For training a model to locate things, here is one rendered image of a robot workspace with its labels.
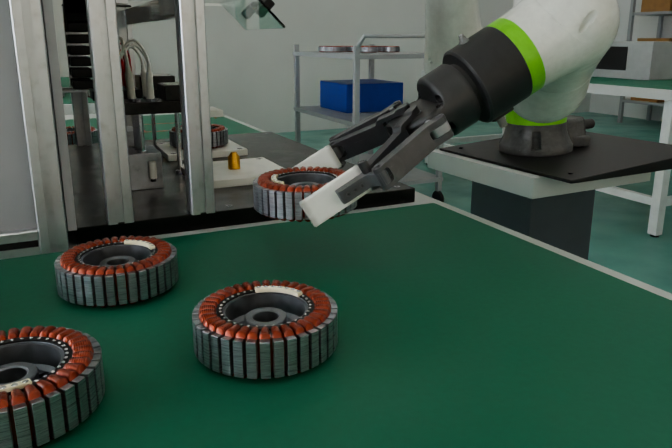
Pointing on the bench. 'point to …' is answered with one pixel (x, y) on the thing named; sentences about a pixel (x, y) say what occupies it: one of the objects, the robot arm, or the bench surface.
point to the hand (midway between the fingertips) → (310, 190)
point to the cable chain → (74, 8)
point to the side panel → (27, 120)
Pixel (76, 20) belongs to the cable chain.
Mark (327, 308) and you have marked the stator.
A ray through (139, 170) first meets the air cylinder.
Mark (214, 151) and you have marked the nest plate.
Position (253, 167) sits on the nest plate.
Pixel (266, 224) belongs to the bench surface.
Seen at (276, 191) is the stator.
